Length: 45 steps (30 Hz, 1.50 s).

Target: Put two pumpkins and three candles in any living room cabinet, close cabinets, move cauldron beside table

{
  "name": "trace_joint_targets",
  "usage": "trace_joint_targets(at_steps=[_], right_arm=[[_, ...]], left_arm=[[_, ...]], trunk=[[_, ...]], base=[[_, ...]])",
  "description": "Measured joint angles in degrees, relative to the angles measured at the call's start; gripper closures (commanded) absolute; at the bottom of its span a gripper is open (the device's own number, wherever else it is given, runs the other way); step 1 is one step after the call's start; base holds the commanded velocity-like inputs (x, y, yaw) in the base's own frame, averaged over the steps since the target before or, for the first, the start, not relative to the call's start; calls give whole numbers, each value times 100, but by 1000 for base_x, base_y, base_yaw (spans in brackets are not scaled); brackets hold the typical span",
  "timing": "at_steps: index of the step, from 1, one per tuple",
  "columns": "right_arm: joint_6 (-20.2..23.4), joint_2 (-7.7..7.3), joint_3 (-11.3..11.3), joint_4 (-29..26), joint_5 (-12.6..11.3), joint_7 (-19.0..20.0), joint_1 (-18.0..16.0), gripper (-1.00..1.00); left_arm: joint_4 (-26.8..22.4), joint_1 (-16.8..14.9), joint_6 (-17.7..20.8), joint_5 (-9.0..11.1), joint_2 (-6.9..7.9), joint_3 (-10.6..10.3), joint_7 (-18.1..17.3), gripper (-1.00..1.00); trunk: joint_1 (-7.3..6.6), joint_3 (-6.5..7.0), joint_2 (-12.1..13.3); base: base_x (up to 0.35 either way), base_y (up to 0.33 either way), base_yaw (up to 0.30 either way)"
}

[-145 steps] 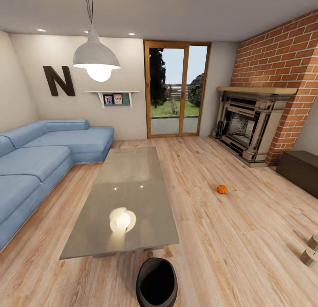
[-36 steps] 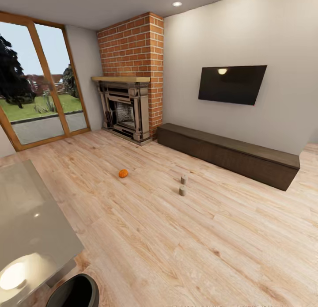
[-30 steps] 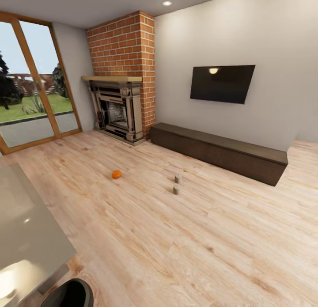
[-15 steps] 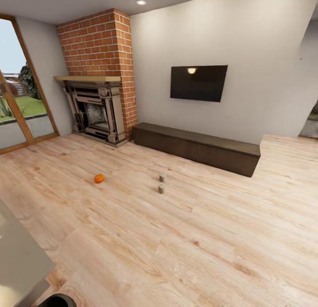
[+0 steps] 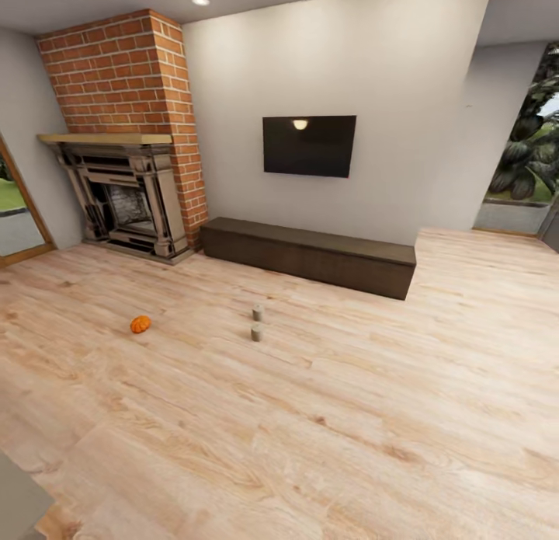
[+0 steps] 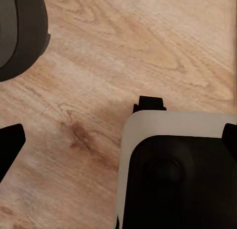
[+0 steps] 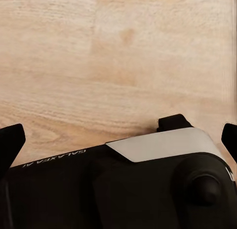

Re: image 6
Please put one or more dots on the cauldron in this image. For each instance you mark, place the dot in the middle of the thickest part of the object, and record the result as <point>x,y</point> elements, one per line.
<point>23,35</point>

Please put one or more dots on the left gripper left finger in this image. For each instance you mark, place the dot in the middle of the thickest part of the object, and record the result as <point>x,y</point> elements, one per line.
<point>12,139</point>

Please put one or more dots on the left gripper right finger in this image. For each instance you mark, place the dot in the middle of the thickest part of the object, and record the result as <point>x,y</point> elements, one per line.
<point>229,139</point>

